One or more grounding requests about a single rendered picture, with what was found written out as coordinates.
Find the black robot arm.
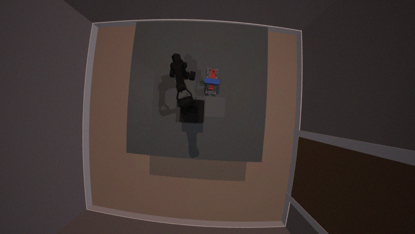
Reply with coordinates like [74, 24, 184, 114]
[170, 53, 199, 114]

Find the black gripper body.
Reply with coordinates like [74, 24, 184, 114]
[169, 68, 196, 80]

